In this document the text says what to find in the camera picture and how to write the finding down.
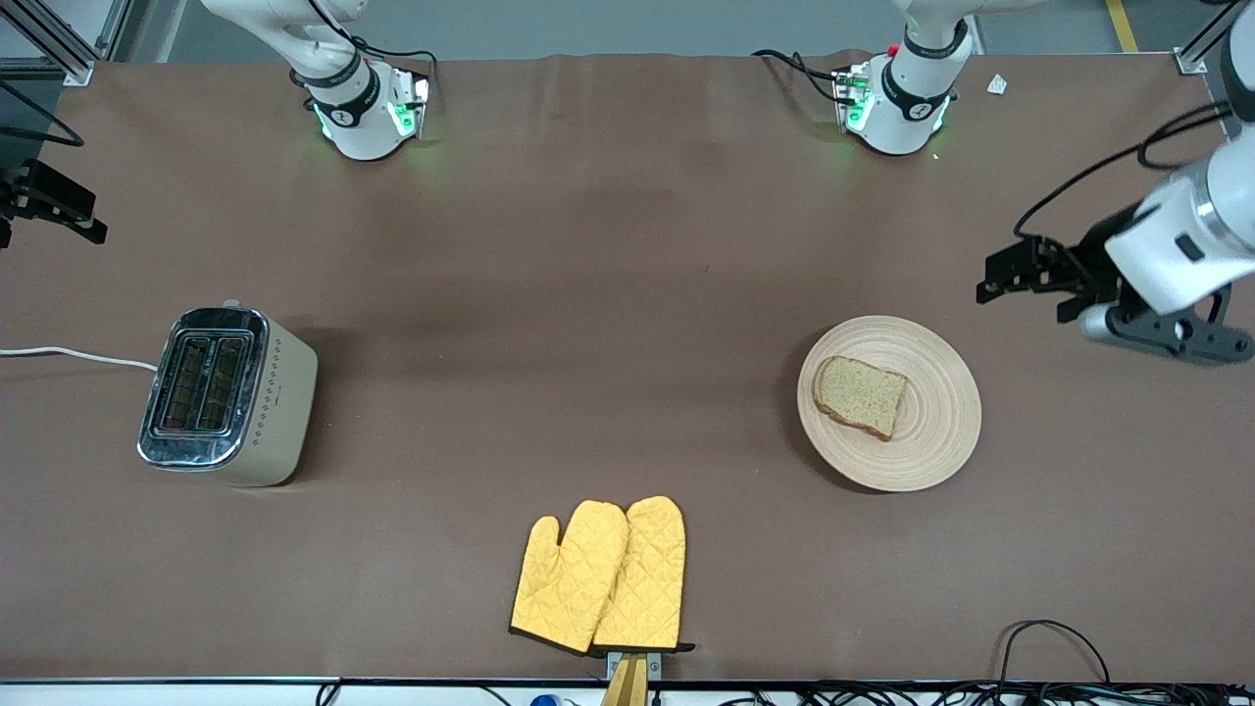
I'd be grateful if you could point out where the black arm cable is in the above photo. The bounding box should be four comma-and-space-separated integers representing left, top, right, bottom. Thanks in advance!
1012, 100, 1238, 248
0, 78, 85, 149

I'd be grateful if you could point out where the metal bracket with wooden stick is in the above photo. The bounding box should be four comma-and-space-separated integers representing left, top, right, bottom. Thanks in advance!
599, 650, 664, 706

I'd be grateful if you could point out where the slice of brown toast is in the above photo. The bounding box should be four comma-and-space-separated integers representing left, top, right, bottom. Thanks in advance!
812, 354, 909, 443

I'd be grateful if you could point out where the black base cable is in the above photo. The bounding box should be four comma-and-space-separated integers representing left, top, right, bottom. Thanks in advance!
751, 49, 850, 107
333, 29, 439, 99

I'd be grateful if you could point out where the black right base cable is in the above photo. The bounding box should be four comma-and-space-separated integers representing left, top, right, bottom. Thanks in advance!
333, 29, 439, 99

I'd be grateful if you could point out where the black looped cable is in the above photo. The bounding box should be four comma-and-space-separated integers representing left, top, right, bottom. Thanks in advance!
994, 619, 1113, 687

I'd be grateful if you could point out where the black left base cable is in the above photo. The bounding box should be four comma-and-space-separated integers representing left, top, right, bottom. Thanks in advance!
751, 49, 850, 107

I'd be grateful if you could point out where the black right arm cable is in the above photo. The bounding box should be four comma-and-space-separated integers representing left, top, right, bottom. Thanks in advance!
0, 78, 85, 149

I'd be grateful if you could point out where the brown table cover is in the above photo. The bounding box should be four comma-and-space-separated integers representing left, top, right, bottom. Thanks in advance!
0, 51, 1255, 684

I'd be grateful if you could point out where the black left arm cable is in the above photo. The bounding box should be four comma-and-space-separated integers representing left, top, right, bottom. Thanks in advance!
1012, 100, 1238, 248

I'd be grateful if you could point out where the aluminium frame profile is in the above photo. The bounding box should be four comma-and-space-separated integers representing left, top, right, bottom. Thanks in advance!
1171, 0, 1246, 77
18, 0, 134, 88

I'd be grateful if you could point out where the round wooden plate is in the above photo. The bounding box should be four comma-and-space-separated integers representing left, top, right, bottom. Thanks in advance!
796, 315, 983, 494

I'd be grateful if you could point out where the cream and chrome toaster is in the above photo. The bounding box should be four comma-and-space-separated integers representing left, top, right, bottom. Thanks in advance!
136, 302, 321, 489

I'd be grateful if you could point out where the white toaster power cord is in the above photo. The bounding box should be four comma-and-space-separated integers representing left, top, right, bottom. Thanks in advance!
0, 345, 161, 375

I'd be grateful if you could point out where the yellow quilted oven mitt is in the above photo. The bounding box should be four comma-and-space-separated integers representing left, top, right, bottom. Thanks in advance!
508, 500, 630, 657
591, 495, 697, 655

